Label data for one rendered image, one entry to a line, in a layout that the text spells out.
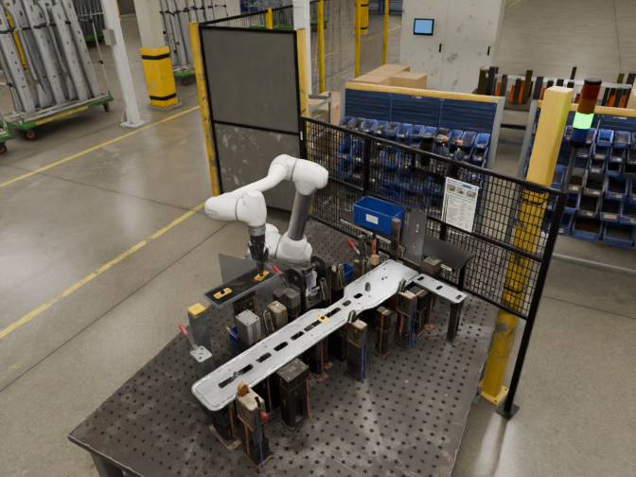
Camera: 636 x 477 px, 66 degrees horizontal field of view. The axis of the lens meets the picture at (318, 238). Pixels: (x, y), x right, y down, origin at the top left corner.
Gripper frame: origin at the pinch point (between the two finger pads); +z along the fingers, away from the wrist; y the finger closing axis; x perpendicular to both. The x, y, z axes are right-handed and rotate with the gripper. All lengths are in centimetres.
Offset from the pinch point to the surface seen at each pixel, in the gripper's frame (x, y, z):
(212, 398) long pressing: -64, 17, 21
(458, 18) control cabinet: 710, -79, -35
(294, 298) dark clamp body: 1.6, 18.1, 14.7
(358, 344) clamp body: -2, 55, 27
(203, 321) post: -35.6, -9.3, 11.5
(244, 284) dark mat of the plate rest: -9.8, -3.5, 5.3
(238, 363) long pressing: -43, 14, 21
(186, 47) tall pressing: 756, -710, 53
